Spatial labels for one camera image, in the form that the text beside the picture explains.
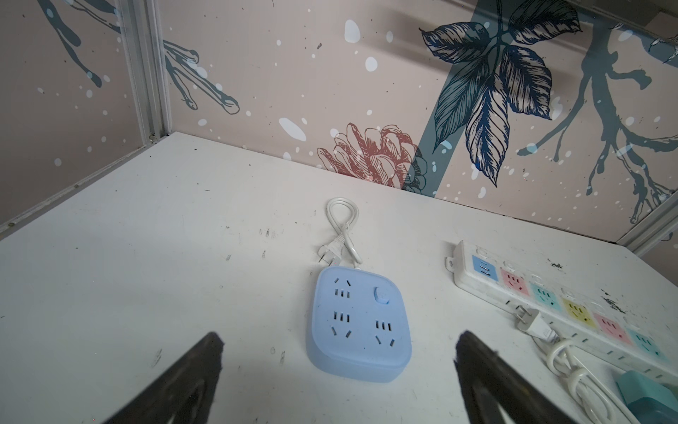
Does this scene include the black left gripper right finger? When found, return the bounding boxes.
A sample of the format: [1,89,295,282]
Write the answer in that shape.
[455,331,573,424]

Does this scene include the blue square power strip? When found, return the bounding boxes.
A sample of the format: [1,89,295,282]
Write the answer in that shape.
[307,266,412,383]

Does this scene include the white blue strip cable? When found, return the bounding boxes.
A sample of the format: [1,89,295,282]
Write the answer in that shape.
[316,197,365,269]

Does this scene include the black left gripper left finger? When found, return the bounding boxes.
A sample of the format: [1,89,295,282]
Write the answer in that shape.
[107,332,224,423]

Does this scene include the teal charger near strip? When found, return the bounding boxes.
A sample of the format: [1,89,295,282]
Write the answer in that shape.
[615,371,677,424]

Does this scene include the white long power strip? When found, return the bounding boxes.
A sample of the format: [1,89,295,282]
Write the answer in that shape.
[445,241,677,386]

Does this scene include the white square strip cable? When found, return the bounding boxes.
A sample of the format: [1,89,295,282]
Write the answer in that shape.
[513,304,644,424]

